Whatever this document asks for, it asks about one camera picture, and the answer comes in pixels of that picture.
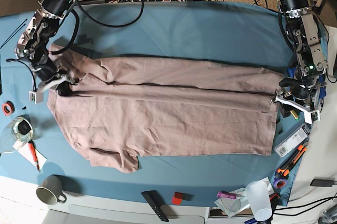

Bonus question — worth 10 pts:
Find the red pen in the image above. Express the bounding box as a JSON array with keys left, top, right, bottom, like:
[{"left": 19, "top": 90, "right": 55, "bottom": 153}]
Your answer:
[{"left": 28, "top": 140, "right": 40, "bottom": 172}]

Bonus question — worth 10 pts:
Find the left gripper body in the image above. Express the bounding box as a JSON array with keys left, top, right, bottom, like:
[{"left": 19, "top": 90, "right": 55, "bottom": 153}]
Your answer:
[{"left": 271, "top": 76, "right": 322, "bottom": 124}]

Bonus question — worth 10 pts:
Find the red cube block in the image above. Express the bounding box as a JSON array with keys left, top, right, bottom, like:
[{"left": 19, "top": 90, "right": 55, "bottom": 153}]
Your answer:
[{"left": 172, "top": 192, "right": 183, "bottom": 205}]

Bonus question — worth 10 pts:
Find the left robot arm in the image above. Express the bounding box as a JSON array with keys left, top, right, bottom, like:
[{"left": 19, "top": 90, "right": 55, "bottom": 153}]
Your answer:
[{"left": 273, "top": 0, "right": 328, "bottom": 124}]

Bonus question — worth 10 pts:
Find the pink t-shirt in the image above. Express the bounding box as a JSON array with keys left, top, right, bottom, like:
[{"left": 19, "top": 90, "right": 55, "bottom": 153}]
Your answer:
[{"left": 47, "top": 50, "right": 283, "bottom": 173}]

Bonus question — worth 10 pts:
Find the blue table cloth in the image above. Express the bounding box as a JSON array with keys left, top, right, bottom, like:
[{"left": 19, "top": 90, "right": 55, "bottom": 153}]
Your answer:
[{"left": 0, "top": 0, "right": 329, "bottom": 207}]

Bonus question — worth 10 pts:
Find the white paper note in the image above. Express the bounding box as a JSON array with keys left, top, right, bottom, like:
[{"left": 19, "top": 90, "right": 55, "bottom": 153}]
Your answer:
[{"left": 18, "top": 142, "right": 47, "bottom": 171}]

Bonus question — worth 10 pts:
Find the grey ceramic mug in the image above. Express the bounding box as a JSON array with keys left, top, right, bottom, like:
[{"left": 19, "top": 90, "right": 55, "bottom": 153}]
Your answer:
[{"left": 36, "top": 175, "right": 67, "bottom": 206}]

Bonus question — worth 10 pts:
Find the black remote control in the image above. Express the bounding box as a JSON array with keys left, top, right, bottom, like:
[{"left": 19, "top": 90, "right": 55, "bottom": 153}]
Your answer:
[{"left": 141, "top": 191, "right": 169, "bottom": 222}]

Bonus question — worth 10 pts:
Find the clear plastic bit case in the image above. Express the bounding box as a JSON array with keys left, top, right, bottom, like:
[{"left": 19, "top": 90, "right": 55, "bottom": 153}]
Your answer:
[{"left": 274, "top": 123, "right": 311, "bottom": 158}]

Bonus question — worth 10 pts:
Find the black cable tie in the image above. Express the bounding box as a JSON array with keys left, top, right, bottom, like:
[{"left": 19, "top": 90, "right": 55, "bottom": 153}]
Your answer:
[{"left": 0, "top": 19, "right": 27, "bottom": 49}]

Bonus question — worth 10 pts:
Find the clear tape roll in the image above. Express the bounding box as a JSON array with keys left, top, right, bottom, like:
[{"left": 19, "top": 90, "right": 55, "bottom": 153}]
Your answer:
[{"left": 7, "top": 116, "right": 34, "bottom": 142}]

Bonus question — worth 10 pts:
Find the purple tape roll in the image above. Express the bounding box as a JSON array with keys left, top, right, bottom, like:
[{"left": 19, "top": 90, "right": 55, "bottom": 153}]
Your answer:
[{"left": 273, "top": 178, "right": 287, "bottom": 189}]

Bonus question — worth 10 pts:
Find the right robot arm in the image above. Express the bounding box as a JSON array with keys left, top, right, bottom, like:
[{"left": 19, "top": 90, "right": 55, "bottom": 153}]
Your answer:
[{"left": 14, "top": 0, "right": 80, "bottom": 103}]

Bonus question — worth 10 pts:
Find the red tape roll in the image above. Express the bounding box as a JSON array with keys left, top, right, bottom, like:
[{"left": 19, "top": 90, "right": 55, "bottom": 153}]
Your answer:
[{"left": 2, "top": 101, "right": 15, "bottom": 116}]

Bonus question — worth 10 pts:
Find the frosted plastic cup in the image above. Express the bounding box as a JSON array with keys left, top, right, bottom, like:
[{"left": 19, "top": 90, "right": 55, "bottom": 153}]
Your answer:
[{"left": 245, "top": 180, "right": 272, "bottom": 222}]

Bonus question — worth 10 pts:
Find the orange black utility knife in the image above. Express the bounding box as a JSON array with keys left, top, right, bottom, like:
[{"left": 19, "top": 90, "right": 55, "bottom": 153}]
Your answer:
[{"left": 275, "top": 142, "right": 308, "bottom": 179}]

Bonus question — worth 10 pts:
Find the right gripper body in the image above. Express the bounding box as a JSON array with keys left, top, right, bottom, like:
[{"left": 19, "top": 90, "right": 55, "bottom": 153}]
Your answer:
[{"left": 28, "top": 65, "right": 79, "bottom": 103}]

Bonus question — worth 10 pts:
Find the yellow green battery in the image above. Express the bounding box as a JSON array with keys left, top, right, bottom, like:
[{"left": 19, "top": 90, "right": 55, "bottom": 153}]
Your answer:
[{"left": 290, "top": 110, "right": 299, "bottom": 120}]

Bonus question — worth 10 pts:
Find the purple marker pen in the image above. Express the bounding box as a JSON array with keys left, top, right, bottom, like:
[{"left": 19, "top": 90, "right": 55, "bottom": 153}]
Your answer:
[{"left": 217, "top": 191, "right": 237, "bottom": 200}]

